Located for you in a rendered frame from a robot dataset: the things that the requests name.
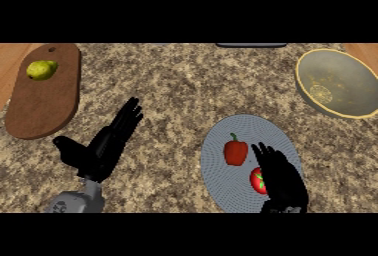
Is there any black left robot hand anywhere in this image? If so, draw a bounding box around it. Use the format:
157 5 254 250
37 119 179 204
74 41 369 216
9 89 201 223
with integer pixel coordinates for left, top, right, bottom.
52 96 145 183

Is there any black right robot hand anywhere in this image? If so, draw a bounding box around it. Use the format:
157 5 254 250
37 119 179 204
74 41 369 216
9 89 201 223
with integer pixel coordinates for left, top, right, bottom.
250 141 310 214

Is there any red bell pepper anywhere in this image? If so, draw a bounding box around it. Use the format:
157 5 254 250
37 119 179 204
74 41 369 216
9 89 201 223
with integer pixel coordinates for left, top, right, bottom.
223 132 250 167

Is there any grey bowl with yellow rim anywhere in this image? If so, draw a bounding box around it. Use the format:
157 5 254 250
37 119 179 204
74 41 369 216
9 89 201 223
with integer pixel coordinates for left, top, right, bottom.
294 48 378 120

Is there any red tomato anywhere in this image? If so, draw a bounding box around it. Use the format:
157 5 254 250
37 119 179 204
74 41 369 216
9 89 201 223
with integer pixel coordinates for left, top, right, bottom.
248 167 269 196

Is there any brown wooden cutting board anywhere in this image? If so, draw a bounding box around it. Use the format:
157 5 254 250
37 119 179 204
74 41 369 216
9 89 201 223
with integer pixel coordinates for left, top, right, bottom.
5 43 83 140

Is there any dark grey flat appliance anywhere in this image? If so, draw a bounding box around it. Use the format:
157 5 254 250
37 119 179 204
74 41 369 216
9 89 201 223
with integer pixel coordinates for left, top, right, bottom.
214 42 288 49

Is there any grey round placemat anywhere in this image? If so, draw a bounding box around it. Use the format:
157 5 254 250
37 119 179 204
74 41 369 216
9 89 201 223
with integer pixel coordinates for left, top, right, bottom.
200 114 303 214

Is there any yellow-green pear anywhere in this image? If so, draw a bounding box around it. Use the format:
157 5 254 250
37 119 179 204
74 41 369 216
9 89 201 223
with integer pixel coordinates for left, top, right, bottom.
25 59 59 82

